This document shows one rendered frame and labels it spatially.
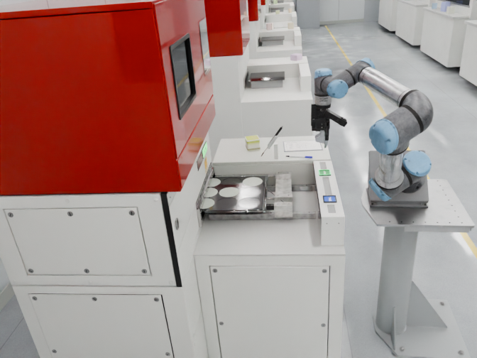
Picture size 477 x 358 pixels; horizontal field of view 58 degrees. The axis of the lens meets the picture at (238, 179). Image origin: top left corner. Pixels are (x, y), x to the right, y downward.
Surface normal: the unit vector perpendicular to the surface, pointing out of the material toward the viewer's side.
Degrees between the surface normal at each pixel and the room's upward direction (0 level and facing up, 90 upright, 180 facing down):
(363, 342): 0
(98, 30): 90
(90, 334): 90
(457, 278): 0
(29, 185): 90
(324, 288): 90
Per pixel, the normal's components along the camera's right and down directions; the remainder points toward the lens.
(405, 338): -0.07, -0.89
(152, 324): -0.09, 0.45
